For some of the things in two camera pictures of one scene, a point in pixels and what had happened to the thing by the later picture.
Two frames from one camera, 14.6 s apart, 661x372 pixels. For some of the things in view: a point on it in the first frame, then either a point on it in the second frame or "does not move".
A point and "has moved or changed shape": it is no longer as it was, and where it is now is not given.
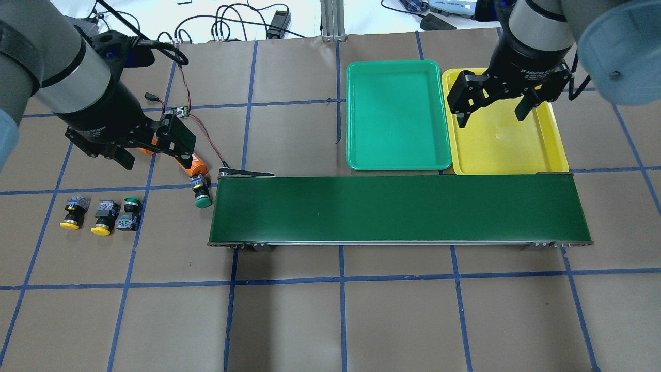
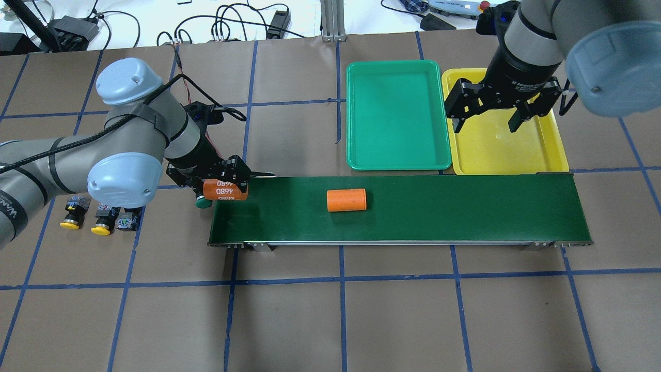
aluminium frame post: (332, 15) does not move
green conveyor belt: (507, 210) does not move
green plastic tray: (395, 117) does not move
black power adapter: (281, 19) does not move
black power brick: (430, 22) does not move
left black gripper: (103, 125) → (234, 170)
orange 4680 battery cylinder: (198, 166) has moved or changed shape
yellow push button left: (77, 207) does not move
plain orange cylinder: (154, 141) has moved or changed shape
